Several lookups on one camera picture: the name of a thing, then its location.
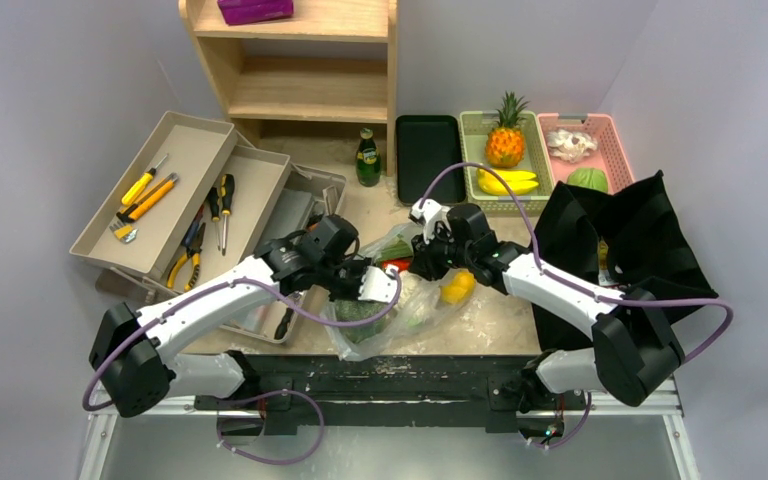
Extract orange toy carrot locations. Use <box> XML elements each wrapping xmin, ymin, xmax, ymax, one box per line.
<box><xmin>381</xmin><ymin>258</ymin><xmax>412</xmax><ymax>272</ymax></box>

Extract clear plastic grocery bag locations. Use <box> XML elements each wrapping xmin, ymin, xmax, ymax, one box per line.
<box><xmin>320</xmin><ymin>221</ymin><xmax>485</xmax><ymax>362</ymax></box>

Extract black fabric tote bag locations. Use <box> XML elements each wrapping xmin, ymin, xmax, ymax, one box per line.
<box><xmin>530</xmin><ymin>170</ymin><xmax>720</xmax><ymax>354</ymax></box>

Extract green netted toy melon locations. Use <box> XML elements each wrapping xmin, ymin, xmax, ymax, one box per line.
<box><xmin>334</xmin><ymin>300</ymin><xmax>390</xmax><ymax>344</ymax></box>

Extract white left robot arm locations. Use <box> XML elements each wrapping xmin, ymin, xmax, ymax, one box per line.
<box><xmin>82</xmin><ymin>215</ymin><xmax>402</xmax><ymax>418</ymax></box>

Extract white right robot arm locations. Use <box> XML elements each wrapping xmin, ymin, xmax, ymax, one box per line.
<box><xmin>409</xmin><ymin>200</ymin><xmax>686</xmax><ymax>413</ymax></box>

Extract yellow toy bell pepper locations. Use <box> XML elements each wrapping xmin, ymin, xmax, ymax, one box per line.
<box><xmin>440</xmin><ymin>270</ymin><xmax>476</xmax><ymax>305</ymax></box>

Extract grey plastic tool case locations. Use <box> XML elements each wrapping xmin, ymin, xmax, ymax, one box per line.
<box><xmin>256</xmin><ymin>189</ymin><xmax>315</xmax><ymax>247</ymax></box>

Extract yellow toy banana lower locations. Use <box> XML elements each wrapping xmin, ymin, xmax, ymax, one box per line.
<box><xmin>477</xmin><ymin>175</ymin><xmax>540</xmax><ymax>196</ymax></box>

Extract orange toy pineapple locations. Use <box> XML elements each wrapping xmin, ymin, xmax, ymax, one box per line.
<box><xmin>485</xmin><ymin>91</ymin><xmax>528</xmax><ymax>168</ymax></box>

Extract black plastic tray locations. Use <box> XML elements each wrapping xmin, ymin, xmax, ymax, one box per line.
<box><xmin>395</xmin><ymin>115</ymin><xmax>463</xmax><ymax>206</ymax></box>

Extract green perrier glass bottle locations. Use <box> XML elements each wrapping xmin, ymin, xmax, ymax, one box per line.
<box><xmin>355</xmin><ymin>128</ymin><xmax>381</xmax><ymax>187</ymax></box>

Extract green plastic basket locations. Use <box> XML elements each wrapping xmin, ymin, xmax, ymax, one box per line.
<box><xmin>458</xmin><ymin>110</ymin><xmax>555</xmax><ymax>217</ymax></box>

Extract black yellow large screwdriver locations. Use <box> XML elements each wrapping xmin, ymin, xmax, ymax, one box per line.
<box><xmin>219</xmin><ymin>174</ymin><xmax>236</xmax><ymax>256</ymax></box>

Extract black yellow small screwdriver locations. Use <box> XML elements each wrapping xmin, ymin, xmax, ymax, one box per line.
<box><xmin>206</xmin><ymin>187</ymin><xmax>222</xmax><ymax>252</ymax></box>

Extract yellow black pliers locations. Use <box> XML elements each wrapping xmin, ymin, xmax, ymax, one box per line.
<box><xmin>165</xmin><ymin>222</ymin><xmax>206</xmax><ymax>291</ymax></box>

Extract beige plastic toolbox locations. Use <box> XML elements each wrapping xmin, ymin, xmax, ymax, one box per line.
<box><xmin>69</xmin><ymin>110</ymin><xmax>348</xmax><ymax>346</ymax></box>

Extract green toy fruit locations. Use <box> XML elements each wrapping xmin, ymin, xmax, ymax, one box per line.
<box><xmin>567</xmin><ymin>167</ymin><xmax>610</xmax><ymax>193</ymax></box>

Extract white item in pink basket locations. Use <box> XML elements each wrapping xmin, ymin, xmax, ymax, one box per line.
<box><xmin>545</xmin><ymin>129</ymin><xmax>598</xmax><ymax>164</ymax></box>

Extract pink plastic basket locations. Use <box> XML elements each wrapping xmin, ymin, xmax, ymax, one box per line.
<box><xmin>537</xmin><ymin>113</ymin><xmax>635</xmax><ymax>193</ymax></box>

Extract wooden shelf unit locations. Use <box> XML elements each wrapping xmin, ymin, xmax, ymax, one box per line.
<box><xmin>178</xmin><ymin>1</ymin><xmax>399</xmax><ymax>175</ymax></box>

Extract yellow utility knife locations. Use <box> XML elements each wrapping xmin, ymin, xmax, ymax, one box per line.
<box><xmin>116</xmin><ymin>173</ymin><xmax>179</xmax><ymax>223</ymax></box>

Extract small hex key set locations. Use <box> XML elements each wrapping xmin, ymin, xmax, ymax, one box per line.
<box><xmin>109</xmin><ymin>221</ymin><xmax>138</xmax><ymax>244</ymax></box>

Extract purple box on shelf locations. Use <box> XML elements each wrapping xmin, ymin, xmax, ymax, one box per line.
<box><xmin>217</xmin><ymin>0</ymin><xmax>295</xmax><ymax>26</ymax></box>

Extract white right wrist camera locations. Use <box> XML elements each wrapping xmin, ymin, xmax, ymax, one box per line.
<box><xmin>409</xmin><ymin>198</ymin><xmax>450</xmax><ymax>236</ymax></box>

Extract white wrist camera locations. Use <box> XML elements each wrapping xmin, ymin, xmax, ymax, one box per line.
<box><xmin>358</xmin><ymin>265</ymin><xmax>401</xmax><ymax>303</ymax></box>
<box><xmin>409</xmin><ymin>198</ymin><xmax>450</xmax><ymax>236</ymax></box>

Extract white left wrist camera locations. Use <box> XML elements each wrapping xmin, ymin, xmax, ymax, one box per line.
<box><xmin>358</xmin><ymin>265</ymin><xmax>401</xmax><ymax>303</ymax></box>

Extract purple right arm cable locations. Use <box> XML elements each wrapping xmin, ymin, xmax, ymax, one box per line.
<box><xmin>417</xmin><ymin>162</ymin><xmax>735</xmax><ymax>452</ymax></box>

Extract yellow handle screwdriver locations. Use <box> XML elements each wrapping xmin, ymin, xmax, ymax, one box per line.
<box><xmin>121</xmin><ymin>153</ymin><xmax>169</xmax><ymax>207</ymax></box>

